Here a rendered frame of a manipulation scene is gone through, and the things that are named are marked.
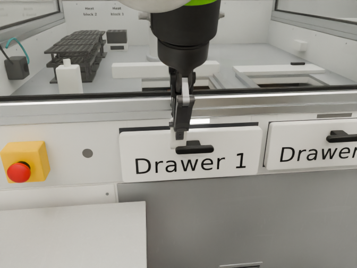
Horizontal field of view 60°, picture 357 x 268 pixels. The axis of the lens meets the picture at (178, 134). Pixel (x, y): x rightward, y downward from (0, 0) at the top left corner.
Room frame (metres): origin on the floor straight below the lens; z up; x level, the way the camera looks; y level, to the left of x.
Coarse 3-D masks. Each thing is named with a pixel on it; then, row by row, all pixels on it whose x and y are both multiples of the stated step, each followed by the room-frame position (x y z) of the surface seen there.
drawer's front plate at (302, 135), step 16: (272, 128) 0.59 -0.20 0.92; (288, 128) 0.59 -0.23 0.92; (304, 128) 0.59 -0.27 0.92; (320, 128) 0.60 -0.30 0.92; (336, 128) 0.60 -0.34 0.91; (352, 128) 0.61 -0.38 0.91; (272, 144) 0.59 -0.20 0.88; (288, 144) 0.59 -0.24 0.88; (304, 144) 0.59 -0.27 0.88; (320, 144) 0.60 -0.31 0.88; (336, 144) 0.60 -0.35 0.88; (352, 144) 0.61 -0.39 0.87; (272, 160) 0.59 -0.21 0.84; (304, 160) 0.60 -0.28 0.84; (320, 160) 0.60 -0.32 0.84; (336, 160) 0.60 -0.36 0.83; (352, 160) 0.61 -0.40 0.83
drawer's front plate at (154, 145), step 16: (208, 128) 0.57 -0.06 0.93; (224, 128) 0.57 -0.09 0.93; (240, 128) 0.57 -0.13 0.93; (256, 128) 0.57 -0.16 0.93; (128, 144) 0.54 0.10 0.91; (144, 144) 0.54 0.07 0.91; (160, 144) 0.55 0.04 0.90; (208, 144) 0.56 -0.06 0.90; (224, 144) 0.56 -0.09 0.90; (240, 144) 0.56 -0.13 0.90; (256, 144) 0.57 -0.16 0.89; (128, 160) 0.54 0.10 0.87; (160, 160) 0.55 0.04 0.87; (176, 160) 0.55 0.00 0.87; (192, 160) 0.55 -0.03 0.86; (208, 160) 0.56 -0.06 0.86; (224, 160) 0.56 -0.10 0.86; (256, 160) 0.57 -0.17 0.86; (128, 176) 0.54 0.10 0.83; (144, 176) 0.54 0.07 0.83; (160, 176) 0.55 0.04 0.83; (176, 176) 0.55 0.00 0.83; (192, 176) 0.55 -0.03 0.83; (208, 176) 0.56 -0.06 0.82; (224, 176) 0.56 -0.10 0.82
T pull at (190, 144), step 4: (192, 140) 0.55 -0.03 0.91; (196, 140) 0.55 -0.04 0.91; (188, 144) 0.53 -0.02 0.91; (192, 144) 0.53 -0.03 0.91; (196, 144) 0.53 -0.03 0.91; (200, 144) 0.54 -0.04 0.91; (176, 148) 0.52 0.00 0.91; (180, 148) 0.52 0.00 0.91; (184, 148) 0.52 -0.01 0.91; (188, 148) 0.52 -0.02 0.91; (192, 148) 0.52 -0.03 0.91; (196, 148) 0.52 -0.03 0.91; (200, 148) 0.52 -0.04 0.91; (204, 148) 0.52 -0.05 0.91; (208, 148) 0.52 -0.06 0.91; (212, 148) 0.52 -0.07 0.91; (176, 152) 0.51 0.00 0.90; (180, 152) 0.51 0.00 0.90; (184, 152) 0.51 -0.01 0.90; (188, 152) 0.52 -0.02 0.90; (192, 152) 0.52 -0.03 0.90; (196, 152) 0.52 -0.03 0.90; (200, 152) 0.52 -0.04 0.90; (204, 152) 0.52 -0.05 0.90; (208, 152) 0.52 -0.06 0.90
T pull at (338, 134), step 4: (332, 132) 0.59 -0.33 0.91; (336, 132) 0.59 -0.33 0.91; (340, 132) 0.59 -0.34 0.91; (344, 132) 0.59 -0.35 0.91; (328, 136) 0.57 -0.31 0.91; (332, 136) 0.57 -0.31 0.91; (336, 136) 0.57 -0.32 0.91; (340, 136) 0.57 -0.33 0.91; (344, 136) 0.57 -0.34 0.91; (348, 136) 0.57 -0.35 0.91; (352, 136) 0.57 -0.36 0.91; (356, 136) 0.57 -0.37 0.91; (328, 140) 0.56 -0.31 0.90; (332, 140) 0.56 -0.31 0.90; (336, 140) 0.56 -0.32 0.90; (340, 140) 0.56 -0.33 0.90; (344, 140) 0.57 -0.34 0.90; (348, 140) 0.57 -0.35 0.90; (352, 140) 0.57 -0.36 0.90; (356, 140) 0.57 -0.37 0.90
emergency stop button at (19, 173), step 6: (12, 168) 0.48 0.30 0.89; (18, 168) 0.48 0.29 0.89; (24, 168) 0.48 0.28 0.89; (12, 174) 0.48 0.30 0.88; (18, 174) 0.48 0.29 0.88; (24, 174) 0.48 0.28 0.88; (30, 174) 0.49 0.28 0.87; (12, 180) 0.48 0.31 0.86; (18, 180) 0.48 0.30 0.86; (24, 180) 0.48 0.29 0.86
